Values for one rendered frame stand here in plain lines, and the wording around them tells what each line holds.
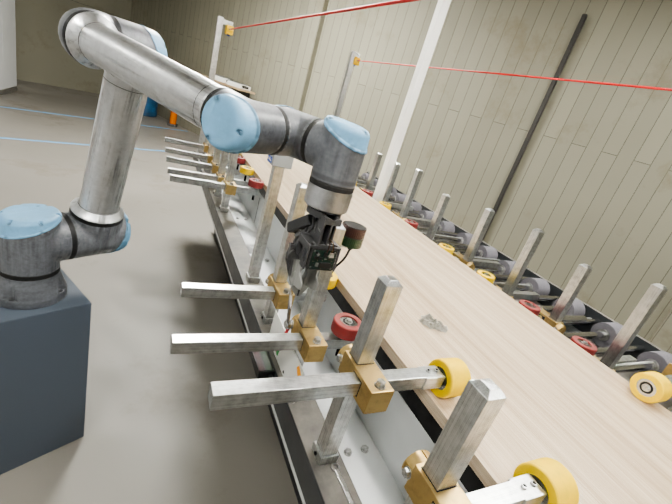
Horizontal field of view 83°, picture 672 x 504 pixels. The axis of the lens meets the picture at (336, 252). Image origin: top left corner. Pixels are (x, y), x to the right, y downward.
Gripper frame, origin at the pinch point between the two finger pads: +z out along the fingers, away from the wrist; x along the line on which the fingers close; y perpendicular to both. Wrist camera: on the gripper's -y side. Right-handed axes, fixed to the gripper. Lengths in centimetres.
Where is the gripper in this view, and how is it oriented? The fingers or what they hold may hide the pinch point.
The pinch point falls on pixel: (297, 288)
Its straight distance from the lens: 85.7
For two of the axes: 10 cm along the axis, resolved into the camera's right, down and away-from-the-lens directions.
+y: 3.8, 4.5, -8.1
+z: -2.8, 8.9, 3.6
